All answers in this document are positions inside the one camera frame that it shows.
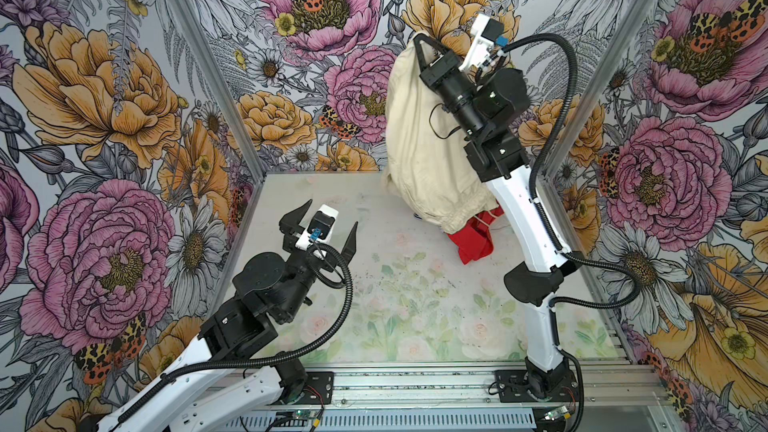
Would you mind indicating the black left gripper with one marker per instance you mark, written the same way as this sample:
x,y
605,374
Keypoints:
x,y
291,224

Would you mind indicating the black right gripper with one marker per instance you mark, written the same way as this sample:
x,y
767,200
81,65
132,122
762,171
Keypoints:
x,y
437,72

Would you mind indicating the cream beige cloth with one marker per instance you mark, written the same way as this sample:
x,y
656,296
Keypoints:
x,y
426,167

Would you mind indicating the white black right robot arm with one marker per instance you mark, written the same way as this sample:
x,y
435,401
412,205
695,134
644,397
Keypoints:
x,y
484,113

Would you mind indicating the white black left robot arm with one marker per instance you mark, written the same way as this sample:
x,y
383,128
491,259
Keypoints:
x,y
219,375

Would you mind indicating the red cloth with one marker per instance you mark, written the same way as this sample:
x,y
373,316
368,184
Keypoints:
x,y
474,241

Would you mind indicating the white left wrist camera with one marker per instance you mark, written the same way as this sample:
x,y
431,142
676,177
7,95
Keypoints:
x,y
320,228

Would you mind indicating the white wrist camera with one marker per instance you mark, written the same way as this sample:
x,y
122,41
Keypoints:
x,y
320,228
487,35

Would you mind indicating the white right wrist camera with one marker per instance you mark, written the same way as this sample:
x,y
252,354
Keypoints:
x,y
487,35

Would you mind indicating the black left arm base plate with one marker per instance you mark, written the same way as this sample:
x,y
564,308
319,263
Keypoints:
x,y
314,388

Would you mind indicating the aluminium corner post left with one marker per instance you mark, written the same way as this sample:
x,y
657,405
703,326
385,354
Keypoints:
x,y
192,30

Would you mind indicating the aluminium corner post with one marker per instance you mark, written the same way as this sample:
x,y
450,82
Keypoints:
x,y
192,30
626,30

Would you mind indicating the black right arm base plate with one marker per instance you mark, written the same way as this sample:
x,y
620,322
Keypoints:
x,y
530,385

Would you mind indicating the aluminium corner post right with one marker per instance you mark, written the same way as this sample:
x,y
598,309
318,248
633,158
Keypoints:
x,y
626,30

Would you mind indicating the white perforated cable duct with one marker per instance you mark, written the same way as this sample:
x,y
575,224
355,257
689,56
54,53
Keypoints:
x,y
477,419

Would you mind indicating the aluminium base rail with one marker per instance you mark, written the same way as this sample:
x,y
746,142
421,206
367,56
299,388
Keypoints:
x,y
454,385

